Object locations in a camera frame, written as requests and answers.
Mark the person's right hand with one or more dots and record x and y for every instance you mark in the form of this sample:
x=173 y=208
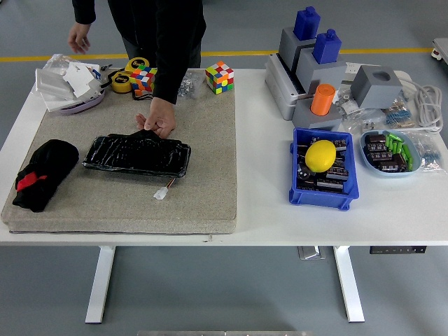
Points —
x=80 y=36

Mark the person's left hand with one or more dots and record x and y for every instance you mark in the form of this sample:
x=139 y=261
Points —
x=162 y=116

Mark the black glossy panel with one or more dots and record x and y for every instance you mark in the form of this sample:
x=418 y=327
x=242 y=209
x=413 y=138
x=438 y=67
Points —
x=140 y=157

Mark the black rag with red tag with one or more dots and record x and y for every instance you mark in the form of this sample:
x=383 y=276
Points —
x=49 y=161

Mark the person's right forearm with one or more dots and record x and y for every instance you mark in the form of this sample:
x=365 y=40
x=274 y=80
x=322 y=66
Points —
x=84 y=10

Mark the person's left forearm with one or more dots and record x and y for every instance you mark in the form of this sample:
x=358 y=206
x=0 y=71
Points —
x=171 y=77

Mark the black table control panel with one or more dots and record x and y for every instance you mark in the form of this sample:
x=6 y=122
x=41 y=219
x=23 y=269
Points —
x=397 y=250

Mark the clear plastic bag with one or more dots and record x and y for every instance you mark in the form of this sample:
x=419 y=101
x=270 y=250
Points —
x=57 y=63

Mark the multicolour puzzle cube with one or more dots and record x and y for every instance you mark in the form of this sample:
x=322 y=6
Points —
x=143 y=80
x=220 y=77

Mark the small blue tool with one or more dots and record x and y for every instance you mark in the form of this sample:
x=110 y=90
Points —
x=99 y=71

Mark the bag of metal screws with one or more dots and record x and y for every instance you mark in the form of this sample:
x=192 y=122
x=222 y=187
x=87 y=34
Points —
x=190 y=85

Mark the white paper card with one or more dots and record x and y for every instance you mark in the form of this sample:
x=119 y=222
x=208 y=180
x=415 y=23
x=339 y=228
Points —
x=82 y=78

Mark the purple tray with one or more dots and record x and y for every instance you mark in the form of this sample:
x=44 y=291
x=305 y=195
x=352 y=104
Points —
x=87 y=104

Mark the person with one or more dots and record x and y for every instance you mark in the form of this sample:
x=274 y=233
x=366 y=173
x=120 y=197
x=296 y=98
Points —
x=154 y=21

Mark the grey-brown mat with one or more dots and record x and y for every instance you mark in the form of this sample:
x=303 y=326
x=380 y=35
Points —
x=122 y=210

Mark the black round capacitor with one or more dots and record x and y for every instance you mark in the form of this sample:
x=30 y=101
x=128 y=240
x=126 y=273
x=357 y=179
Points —
x=304 y=172

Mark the low grey block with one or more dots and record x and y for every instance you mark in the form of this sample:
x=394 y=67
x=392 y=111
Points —
x=315 y=122

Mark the orange cylinder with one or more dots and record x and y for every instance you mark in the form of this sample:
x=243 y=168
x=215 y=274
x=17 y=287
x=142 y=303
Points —
x=322 y=99

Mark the yellow lemon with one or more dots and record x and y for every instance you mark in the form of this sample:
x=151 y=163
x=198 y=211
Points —
x=320 y=155

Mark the blue bottle block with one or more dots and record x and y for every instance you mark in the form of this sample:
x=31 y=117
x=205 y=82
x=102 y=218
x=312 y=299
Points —
x=306 y=22
x=326 y=47

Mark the blue plastic bin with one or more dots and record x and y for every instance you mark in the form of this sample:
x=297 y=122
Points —
x=318 y=199

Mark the white table leg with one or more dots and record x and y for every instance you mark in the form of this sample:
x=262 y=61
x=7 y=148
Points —
x=99 y=283
x=350 y=283

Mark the bag of small white parts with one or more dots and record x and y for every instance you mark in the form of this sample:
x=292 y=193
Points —
x=346 y=101

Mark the white power strip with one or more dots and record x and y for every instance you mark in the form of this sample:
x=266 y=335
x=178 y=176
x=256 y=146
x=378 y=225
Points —
x=351 y=71

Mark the clear bag with plug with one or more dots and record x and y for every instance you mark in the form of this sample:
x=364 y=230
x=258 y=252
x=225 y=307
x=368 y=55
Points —
x=364 y=122

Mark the dark brown capacitor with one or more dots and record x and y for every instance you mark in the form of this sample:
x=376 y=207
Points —
x=393 y=164
x=376 y=147
x=374 y=138
x=379 y=156

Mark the light blue tray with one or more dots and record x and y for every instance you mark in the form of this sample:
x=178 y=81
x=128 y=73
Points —
x=371 y=168

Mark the grey block with round hole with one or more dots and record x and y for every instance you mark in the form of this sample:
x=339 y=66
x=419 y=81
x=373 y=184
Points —
x=376 y=91

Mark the green battery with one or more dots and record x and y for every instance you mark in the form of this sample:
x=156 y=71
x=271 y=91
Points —
x=409 y=162
x=388 y=143
x=406 y=150
x=395 y=136
x=393 y=146

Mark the bag of blue resistors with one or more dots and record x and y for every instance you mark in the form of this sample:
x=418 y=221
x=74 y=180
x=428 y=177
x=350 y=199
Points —
x=400 y=115
x=428 y=154

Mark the light grey enclosure box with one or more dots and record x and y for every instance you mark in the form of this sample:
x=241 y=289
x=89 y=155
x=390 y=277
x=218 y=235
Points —
x=280 y=94

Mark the metal table bracket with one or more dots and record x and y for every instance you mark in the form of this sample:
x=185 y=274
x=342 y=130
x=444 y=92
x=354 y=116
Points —
x=311 y=252

